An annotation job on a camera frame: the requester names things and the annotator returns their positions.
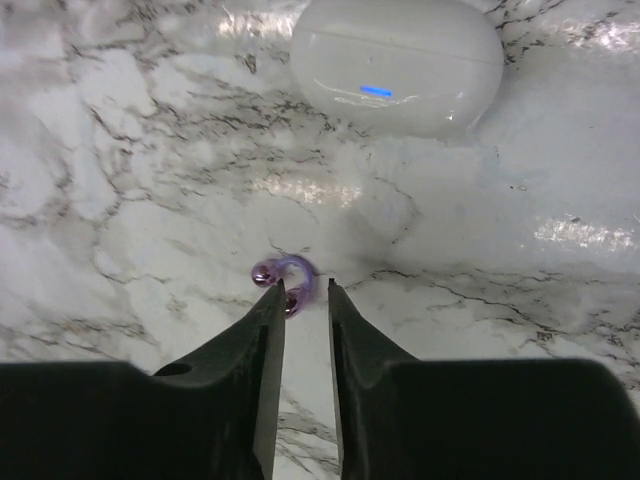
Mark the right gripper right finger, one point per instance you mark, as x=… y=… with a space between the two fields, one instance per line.
x=399 y=417

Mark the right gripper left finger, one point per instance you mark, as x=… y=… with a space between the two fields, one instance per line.
x=211 y=414

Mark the purple earbud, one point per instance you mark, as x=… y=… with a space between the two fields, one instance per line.
x=299 y=278

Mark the white earbud case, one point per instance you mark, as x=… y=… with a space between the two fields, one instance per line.
x=427 y=69

